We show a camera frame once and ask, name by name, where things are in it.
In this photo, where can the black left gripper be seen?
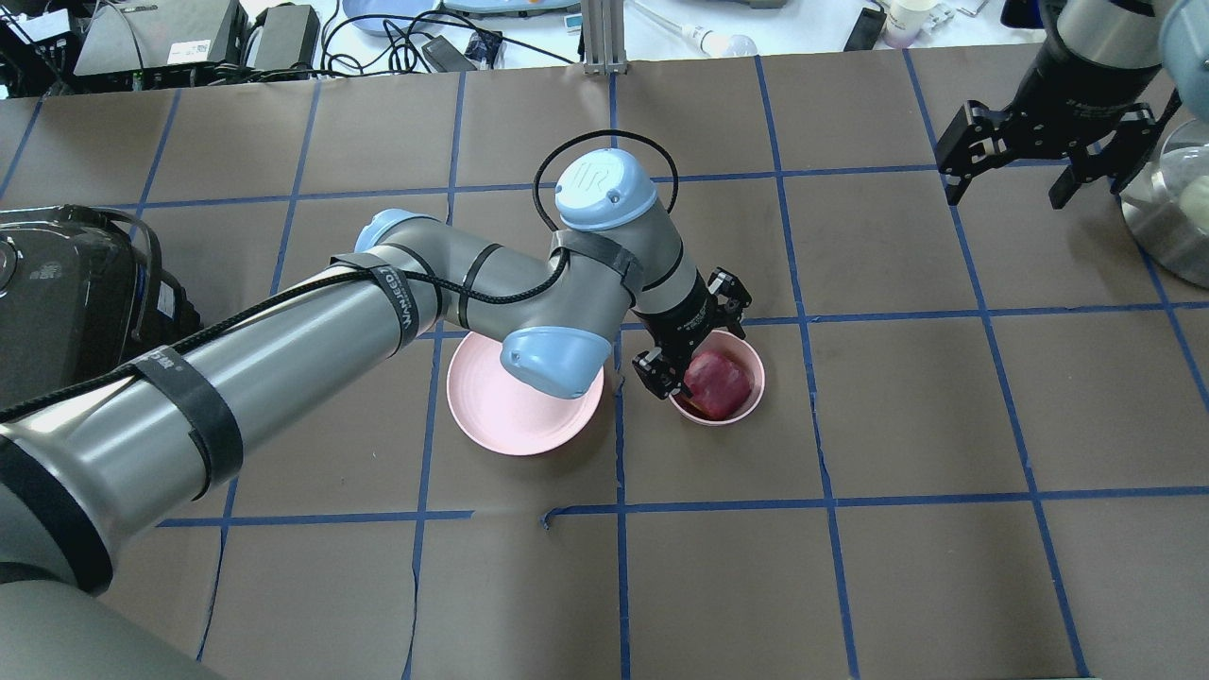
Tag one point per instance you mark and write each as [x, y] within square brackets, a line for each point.
[687, 316]

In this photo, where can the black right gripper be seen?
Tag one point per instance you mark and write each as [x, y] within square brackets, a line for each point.
[1086, 83]

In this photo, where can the pink bowl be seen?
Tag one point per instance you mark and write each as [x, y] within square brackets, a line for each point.
[743, 353]

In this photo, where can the red apple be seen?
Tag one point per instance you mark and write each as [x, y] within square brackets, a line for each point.
[716, 387]

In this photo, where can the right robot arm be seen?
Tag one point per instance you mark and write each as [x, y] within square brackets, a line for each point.
[1108, 78]

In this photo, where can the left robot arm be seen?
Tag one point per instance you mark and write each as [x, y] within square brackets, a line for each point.
[91, 466]

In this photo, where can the pink plate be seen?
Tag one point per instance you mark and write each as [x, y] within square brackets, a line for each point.
[501, 414]

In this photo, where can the blue plate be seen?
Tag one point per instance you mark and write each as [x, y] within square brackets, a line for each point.
[372, 16]

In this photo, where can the steel steamer pot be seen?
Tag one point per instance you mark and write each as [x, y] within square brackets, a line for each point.
[1149, 204]

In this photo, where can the white steamed bun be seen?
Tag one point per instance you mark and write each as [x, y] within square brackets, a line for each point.
[1193, 201]

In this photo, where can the white purple jar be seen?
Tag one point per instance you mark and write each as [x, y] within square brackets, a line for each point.
[905, 20]

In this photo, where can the black power adapter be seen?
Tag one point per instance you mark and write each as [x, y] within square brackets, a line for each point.
[866, 30]

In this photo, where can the clear plastic bulb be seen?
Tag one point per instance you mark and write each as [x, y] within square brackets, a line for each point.
[711, 43]

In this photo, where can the black electronics box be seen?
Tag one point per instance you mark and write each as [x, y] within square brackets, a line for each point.
[284, 38]

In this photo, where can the black rice cooker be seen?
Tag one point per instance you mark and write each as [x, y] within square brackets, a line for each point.
[83, 290]

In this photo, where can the grey electronics box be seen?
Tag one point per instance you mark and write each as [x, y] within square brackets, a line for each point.
[161, 36]

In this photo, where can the aluminium frame post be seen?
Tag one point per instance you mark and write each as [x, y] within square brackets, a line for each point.
[601, 35]

